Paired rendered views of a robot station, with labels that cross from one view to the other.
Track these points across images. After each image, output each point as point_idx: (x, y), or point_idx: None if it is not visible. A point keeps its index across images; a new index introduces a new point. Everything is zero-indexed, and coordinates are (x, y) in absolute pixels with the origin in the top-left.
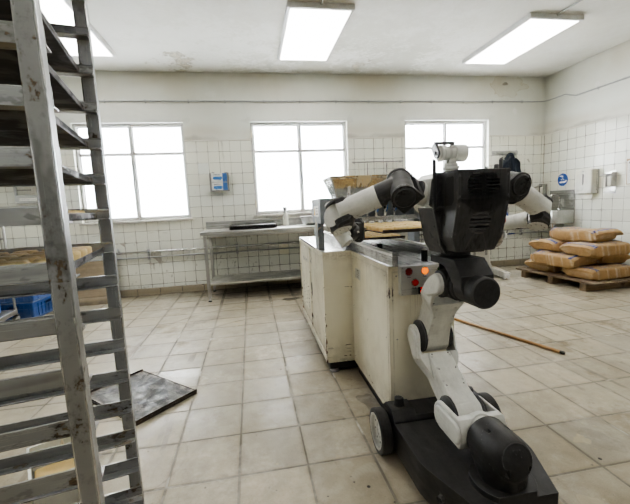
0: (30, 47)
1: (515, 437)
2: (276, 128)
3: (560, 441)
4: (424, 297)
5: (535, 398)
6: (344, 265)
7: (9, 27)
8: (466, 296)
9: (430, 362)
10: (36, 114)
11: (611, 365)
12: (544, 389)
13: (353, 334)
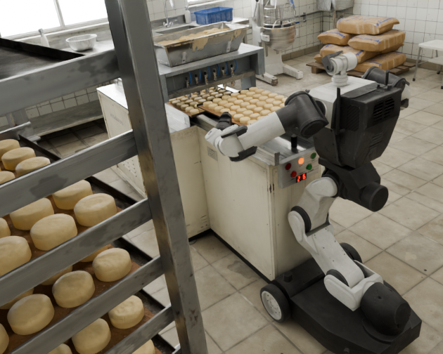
0: (189, 285)
1: (399, 298)
2: None
3: (397, 263)
4: (311, 194)
5: (368, 225)
6: (191, 142)
7: (152, 267)
8: (363, 204)
9: (314, 242)
10: (196, 334)
11: (411, 174)
12: (372, 213)
13: (207, 206)
